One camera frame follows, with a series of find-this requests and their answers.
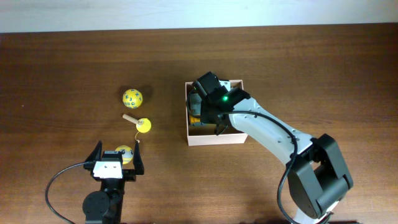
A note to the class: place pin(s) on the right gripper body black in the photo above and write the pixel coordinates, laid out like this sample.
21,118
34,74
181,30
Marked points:
219,129

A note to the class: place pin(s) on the yellow disc wooden handle toy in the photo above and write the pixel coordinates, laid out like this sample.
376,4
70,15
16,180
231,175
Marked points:
143,125

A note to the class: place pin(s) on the yellow grey toy truck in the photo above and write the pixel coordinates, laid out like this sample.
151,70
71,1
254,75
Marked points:
195,110

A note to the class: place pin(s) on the white cardboard box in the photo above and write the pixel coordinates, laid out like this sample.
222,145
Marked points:
205,135

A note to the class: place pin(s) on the yellow ball blue letters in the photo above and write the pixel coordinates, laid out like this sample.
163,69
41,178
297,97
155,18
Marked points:
132,98

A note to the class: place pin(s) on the yellow ball with face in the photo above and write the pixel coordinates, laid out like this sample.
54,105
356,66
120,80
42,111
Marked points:
127,153

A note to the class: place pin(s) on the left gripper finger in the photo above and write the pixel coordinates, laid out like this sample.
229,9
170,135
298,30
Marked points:
137,160
95,155

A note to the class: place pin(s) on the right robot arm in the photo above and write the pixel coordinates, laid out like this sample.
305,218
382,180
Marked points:
316,176

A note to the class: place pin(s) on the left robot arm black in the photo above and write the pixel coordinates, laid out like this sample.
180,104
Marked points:
106,204

